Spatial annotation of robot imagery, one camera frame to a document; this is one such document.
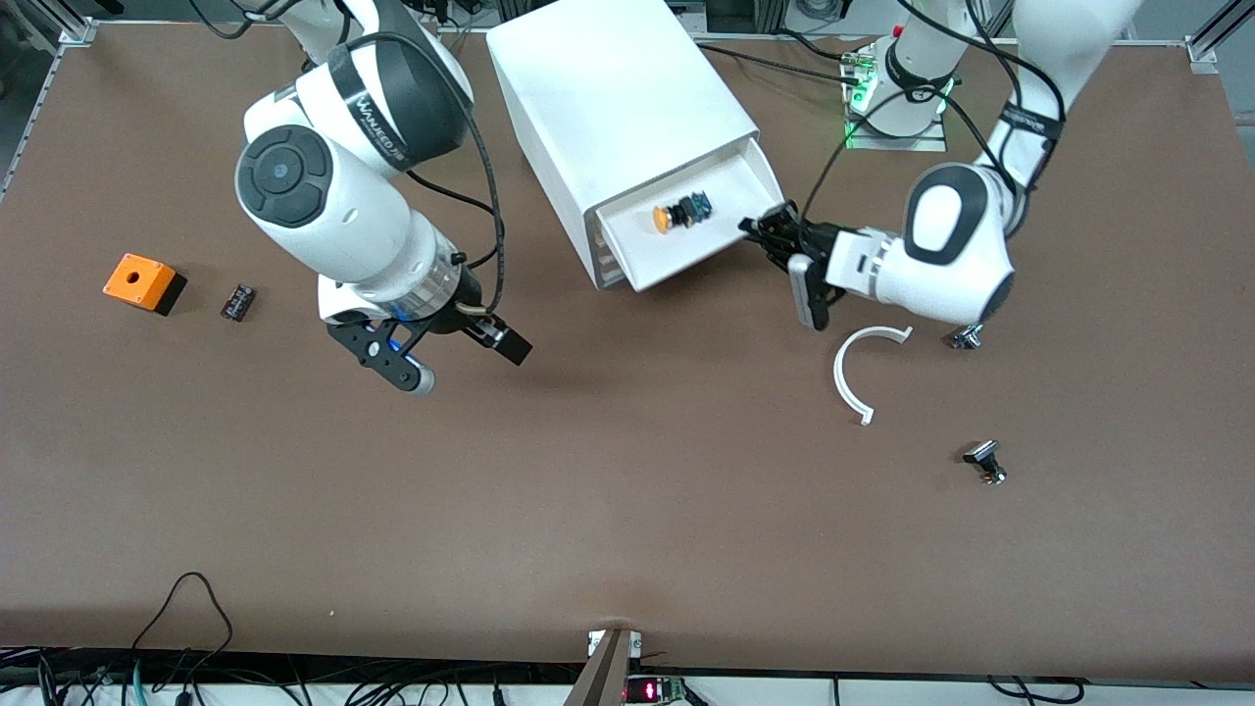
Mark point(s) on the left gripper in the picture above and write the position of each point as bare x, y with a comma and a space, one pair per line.
816, 241

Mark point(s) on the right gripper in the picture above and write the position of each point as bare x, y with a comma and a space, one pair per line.
454, 319

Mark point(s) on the yellow push button switch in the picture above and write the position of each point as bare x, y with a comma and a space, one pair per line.
667, 218

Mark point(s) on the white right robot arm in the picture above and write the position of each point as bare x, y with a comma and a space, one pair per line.
324, 206

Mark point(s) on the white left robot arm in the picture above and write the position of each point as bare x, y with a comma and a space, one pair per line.
956, 235

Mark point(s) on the small silver metal part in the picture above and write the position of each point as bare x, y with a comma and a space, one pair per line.
967, 336

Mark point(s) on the small black connector block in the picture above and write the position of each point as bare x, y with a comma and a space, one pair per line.
238, 302

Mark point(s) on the red LED display device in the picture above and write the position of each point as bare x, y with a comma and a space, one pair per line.
652, 691

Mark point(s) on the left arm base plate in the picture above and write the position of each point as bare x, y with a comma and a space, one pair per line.
931, 143

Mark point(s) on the brown camera mount bracket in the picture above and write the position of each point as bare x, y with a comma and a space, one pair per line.
603, 677

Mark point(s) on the orange button enclosure box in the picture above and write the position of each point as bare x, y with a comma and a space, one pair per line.
155, 284

